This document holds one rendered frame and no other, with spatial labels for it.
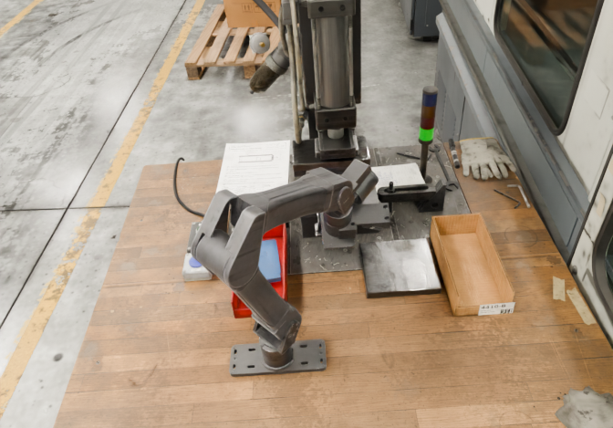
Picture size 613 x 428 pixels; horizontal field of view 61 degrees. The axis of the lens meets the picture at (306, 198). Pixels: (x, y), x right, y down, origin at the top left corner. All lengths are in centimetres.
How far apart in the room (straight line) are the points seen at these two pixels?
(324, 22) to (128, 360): 81
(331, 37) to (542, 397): 80
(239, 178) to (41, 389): 130
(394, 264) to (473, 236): 23
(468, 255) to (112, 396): 85
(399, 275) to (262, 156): 64
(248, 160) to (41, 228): 176
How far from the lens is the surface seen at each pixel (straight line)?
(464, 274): 128
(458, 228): 136
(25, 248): 309
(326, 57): 107
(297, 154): 122
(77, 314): 263
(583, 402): 114
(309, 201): 88
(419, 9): 434
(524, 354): 118
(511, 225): 143
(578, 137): 151
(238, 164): 163
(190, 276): 130
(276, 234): 135
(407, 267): 125
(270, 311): 96
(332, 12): 103
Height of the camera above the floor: 186
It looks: 41 degrees down
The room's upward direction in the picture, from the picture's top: 5 degrees counter-clockwise
